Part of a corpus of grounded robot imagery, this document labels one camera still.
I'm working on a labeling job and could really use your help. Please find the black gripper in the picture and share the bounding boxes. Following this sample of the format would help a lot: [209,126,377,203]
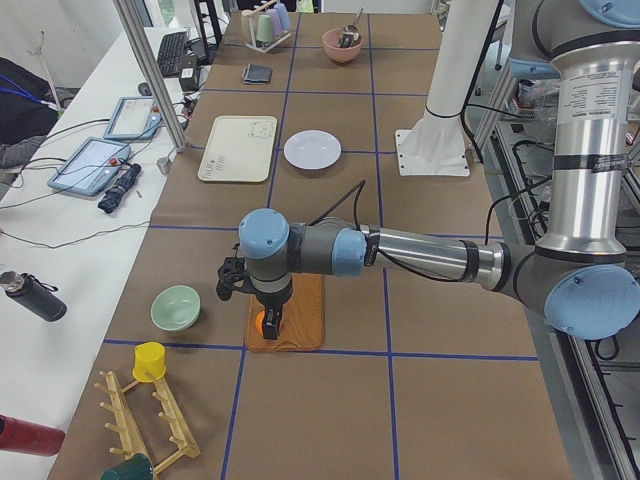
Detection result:
[255,282,293,340]

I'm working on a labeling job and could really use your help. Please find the orange fruit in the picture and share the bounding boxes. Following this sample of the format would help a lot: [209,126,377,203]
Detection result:
[254,311,281,337]

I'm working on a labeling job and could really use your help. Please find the white plate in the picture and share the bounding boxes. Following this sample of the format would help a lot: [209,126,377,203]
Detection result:
[284,130,342,170]

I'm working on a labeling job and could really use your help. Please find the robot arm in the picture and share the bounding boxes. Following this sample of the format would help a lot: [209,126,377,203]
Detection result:
[217,1,639,340]

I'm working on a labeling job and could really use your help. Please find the cream bear tray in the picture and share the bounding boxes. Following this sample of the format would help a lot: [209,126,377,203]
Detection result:
[197,115,277,183]

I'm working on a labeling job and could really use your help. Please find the wooden cutting board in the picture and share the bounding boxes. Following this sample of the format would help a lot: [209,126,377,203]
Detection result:
[245,273,325,353]

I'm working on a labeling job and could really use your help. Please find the green ceramic bowl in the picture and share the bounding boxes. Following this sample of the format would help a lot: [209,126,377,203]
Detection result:
[150,285,201,332]

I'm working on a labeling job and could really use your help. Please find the yellow cup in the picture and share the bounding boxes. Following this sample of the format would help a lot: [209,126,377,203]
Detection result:
[132,342,167,383]

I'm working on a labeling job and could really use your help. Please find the wooden cup rack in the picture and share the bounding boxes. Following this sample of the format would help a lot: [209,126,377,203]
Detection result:
[94,370,202,479]

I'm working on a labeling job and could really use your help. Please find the dark green cup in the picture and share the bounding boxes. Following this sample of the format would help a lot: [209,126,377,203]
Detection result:
[100,453,154,480]

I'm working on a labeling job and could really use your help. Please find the folded navy umbrella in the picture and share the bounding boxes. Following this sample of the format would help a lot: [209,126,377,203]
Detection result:
[98,163,142,214]

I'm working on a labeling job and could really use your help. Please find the black water bottle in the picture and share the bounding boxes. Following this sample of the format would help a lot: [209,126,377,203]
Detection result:
[1,271,67,322]

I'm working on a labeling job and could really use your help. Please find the near teach pendant tablet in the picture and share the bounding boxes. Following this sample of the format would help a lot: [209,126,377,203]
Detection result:
[47,137,131,197]

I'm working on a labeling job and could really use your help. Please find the teach pendant tablet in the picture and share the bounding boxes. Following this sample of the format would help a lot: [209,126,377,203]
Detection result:
[103,96,162,141]
[47,137,131,197]

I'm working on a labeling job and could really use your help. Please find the far teach pendant tablet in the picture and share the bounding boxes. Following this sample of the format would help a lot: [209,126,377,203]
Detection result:
[103,96,162,141]

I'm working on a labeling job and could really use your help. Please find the folded grey cloth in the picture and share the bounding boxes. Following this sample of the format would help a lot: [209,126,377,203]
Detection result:
[242,64,273,84]

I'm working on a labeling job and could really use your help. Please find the computer mouse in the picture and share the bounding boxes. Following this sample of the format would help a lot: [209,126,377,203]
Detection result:
[138,82,152,96]

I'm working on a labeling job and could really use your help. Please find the red bottle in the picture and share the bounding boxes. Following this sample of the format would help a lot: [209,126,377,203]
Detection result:
[1,415,65,457]

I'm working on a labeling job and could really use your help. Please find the black keyboard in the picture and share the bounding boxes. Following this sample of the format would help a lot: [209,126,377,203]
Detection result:
[156,31,189,78]

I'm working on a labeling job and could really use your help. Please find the pink bowl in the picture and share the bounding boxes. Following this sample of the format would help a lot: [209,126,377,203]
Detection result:
[321,28,363,64]

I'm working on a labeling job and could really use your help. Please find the purple mug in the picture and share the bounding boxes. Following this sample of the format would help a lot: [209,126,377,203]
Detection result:
[266,8,283,36]

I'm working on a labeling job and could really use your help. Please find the metal scoop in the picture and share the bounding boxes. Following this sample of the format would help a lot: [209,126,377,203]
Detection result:
[338,7,364,48]

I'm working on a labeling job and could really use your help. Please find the green mug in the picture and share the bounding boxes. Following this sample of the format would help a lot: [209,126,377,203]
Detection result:
[256,14,275,43]

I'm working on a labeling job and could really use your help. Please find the blue mug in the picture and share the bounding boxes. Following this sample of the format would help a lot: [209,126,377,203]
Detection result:
[274,3,290,30]

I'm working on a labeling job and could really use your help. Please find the white mug rack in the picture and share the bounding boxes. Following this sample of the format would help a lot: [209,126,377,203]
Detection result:
[241,0,291,53]

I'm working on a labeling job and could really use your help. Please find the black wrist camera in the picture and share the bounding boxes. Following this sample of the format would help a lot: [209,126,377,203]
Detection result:
[216,243,257,301]

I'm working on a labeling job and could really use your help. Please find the white camera stand base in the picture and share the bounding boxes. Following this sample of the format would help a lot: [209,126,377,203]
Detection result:
[395,0,502,177]

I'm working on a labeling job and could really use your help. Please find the aluminium frame post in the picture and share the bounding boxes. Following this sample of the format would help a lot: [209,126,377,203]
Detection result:
[113,0,187,153]

